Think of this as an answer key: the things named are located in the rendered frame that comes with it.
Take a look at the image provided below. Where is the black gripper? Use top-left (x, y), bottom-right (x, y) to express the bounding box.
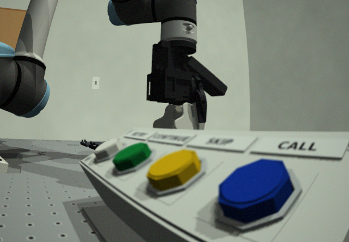
top-left (147, 40), bottom-right (207, 130)

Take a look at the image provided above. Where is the grey operator button panel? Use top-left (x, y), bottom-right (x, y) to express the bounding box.
top-left (79, 127), bottom-right (349, 242)

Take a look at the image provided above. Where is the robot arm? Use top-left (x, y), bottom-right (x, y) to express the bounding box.
top-left (0, 0), bottom-right (227, 118)

